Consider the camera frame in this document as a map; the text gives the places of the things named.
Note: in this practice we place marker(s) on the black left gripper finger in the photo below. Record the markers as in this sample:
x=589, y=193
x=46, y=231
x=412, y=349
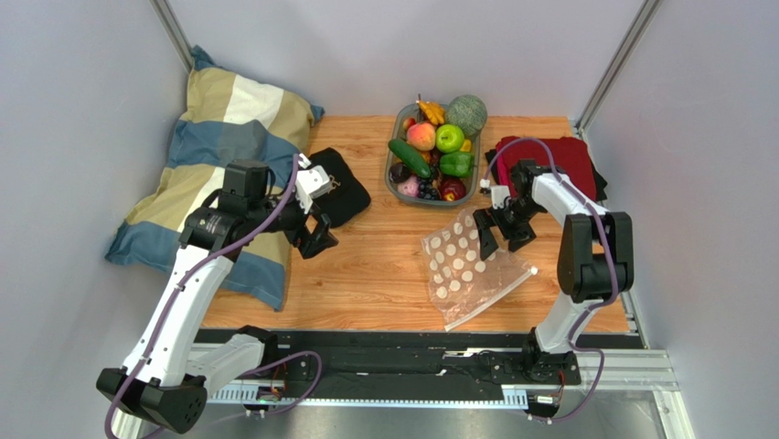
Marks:
x=310, y=246
x=323, y=230

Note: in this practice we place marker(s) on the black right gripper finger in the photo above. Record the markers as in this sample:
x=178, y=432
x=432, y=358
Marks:
x=519, y=238
x=487, y=242

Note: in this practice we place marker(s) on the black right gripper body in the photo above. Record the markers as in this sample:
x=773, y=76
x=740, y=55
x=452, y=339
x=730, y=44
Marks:
x=505, y=218

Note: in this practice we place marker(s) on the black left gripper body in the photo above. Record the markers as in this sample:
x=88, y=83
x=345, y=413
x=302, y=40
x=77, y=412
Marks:
x=292, y=217

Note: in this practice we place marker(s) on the clear polka dot zip bag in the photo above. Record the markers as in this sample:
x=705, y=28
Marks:
x=461, y=284

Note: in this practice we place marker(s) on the green cucumber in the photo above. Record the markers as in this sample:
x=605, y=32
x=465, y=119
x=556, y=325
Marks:
x=410, y=157

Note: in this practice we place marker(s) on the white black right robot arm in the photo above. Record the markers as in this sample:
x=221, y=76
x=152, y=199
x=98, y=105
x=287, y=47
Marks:
x=595, y=262

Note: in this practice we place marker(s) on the red apple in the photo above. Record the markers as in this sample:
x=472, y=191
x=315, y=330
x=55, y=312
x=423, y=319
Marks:
x=452, y=189

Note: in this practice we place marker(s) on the black cap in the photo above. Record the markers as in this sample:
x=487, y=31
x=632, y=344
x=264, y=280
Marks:
x=347, y=196

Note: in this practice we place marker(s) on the green bell pepper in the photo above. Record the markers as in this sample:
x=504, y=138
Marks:
x=457, y=164

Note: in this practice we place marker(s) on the dark grape bunch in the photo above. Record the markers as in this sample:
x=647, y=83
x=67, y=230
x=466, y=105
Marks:
x=429, y=189

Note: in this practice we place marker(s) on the red folded cloth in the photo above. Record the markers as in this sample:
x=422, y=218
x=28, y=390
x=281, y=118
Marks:
x=569, y=153

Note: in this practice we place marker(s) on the green apple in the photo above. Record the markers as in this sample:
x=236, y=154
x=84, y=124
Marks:
x=449, y=138

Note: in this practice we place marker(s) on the peach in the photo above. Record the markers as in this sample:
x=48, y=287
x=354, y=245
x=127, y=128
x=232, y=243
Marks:
x=422, y=136

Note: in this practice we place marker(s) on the green cantaloupe melon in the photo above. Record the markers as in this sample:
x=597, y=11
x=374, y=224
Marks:
x=468, y=112

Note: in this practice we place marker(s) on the striped blue beige pillow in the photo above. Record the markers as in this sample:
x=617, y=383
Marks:
x=228, y=117

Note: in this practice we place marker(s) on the grey fruit basket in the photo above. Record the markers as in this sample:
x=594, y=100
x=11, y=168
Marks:
x=471, y=182

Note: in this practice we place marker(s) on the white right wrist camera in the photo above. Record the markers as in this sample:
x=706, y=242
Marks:
x=499, y=194

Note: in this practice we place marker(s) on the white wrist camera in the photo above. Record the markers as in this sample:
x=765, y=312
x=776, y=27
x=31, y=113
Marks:
x=499, y=194
x=312, y=181

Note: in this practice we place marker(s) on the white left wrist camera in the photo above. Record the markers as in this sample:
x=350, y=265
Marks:
x=312, y=181

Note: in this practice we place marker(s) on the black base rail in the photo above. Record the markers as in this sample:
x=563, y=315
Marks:
x=405, y=366

